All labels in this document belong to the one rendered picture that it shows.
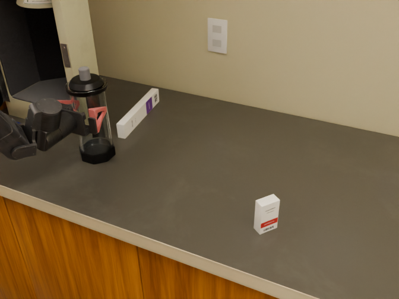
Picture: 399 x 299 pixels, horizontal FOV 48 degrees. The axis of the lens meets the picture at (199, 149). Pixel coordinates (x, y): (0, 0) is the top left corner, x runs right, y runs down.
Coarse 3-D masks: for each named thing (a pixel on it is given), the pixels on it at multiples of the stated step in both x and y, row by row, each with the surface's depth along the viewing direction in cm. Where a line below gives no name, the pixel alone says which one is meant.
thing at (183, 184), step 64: (192, 128) 142; (256, 128) 141; (320, 128) 141; (0, 192) 120; (64, 192) 116; (128, 192) 115; (192, 192) 115; (256, 192) 115; (320, 192) 114; (384, 192) 114; (192, 256) 97; (256, 256) 96; (320, 256) 96; (384, 256) 96
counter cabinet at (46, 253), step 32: (0, 224) 136; (32, 224) 127; (64, 224) 120; (0, 256) 147; (32, 256) 137; (64, 256) 128; (96, 256) 121; (128, 256) 114; (160, 256) 108; (0, 288) 161; (32, 288) 149; (64, 288) 138; (96, 288) 129; (128, 288) 122; (160, 288) 115; (192, 288) 108; (224, 288) 103
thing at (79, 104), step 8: (104, 80) 119; (96, 88) 115; (72, 96) 116; (88, 96) 114; (96, 96) 116; (104, 96) 119; (72, 104) 118; (80, 104) 116; (88, 104) 116; (96, 104) 117; (104, 104) 120; (80, 112) 118; (104, 120) 121; (104, 128) 122; (80, 136) 123; (88, 136) 121; (96, 136) 122; (104, 136) 123; (80, 144) 125; (88, 144) 123; (96, 144) 123; (104, 144) 124; (112, 144) 128; (88, 152) 125; (96, 152) 124
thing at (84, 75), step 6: (84, 66) 116; (84, 72) 115; (72, 78) 117; (78, 78) 117; (84, 78) 116; (90, 78) 117; (96, 78) 117; (72, 84) 115; (78, 84) 114; (84, 84) 114; (90, 84) 114; (96, 84) 115; (102, 84) 117; (78, 90) 114; (84, 90) 114
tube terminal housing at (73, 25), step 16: (64, 0) 118; (80, 0) 124; (64, 16) 119; (80, 16) 125; (64, 32) 121; (80, 32) 127; (80, 48) 128; (0, 64) 140; (80, 64) 130; (96, 64) 136; (16, 112) 149
